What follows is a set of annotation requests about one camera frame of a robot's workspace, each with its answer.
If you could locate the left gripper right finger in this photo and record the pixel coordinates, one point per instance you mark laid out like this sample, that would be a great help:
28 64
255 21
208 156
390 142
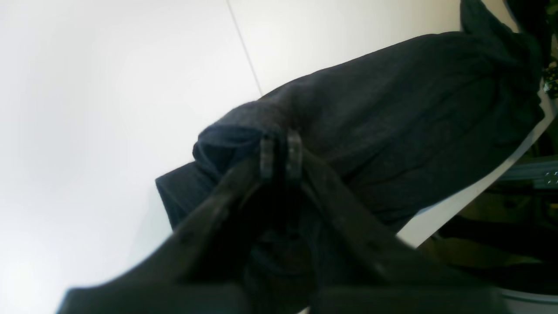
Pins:
401 280

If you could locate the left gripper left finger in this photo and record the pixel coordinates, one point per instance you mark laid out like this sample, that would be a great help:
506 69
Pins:
198 269

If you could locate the black T-shirt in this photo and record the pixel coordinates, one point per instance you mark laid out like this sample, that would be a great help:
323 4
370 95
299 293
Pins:
403 128

